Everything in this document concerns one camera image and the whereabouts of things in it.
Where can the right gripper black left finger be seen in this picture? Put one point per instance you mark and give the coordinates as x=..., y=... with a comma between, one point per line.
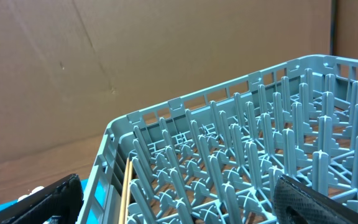
x=59, y=202

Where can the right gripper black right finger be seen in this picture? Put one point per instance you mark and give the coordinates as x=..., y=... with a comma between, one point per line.
x=294, y=202

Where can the wooden chopstick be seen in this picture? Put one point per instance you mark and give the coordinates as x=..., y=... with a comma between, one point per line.
x=124, y=194
x=128, y=196

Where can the grey dish rack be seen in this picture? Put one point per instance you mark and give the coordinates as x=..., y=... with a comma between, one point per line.
x=214, y=156

